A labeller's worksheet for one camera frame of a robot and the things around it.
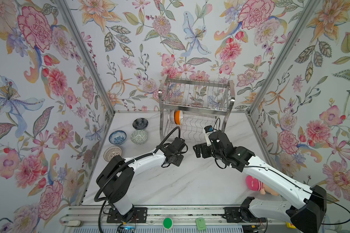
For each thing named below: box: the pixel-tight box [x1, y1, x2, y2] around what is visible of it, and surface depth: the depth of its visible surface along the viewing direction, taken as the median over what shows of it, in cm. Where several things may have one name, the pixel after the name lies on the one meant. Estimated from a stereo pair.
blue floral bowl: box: [108, 130, 127, 146], surface depth 105 cm
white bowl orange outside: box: [174, 109, 183, 126], surface depth 105 cm
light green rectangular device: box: [195, 217, 207, 231], surface depth 73 cm
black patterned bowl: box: [132, 117, 149, 131], surface depth 112 cm
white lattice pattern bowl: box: [103, 145, 123, 163], surface depth 97 cm
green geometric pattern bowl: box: [130, 129, 149, 145], surface depth 106 cm
